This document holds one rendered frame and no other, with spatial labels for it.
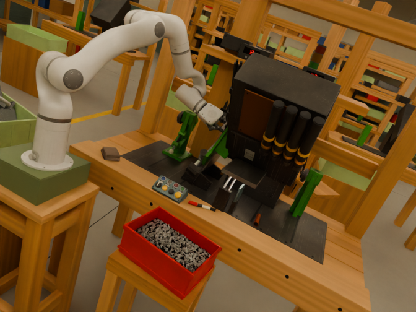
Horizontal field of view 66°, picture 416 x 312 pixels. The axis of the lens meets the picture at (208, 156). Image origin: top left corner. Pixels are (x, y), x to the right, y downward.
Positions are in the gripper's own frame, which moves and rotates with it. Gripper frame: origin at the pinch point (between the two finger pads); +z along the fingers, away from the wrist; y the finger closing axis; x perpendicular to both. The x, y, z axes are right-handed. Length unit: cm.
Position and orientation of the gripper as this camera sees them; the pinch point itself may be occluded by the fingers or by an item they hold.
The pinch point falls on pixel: (225, 127)
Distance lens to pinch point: 165.0
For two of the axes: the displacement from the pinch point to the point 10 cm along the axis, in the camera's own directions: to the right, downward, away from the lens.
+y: 6.5, -6.9, 3.2
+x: -1.1, 3.3, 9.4
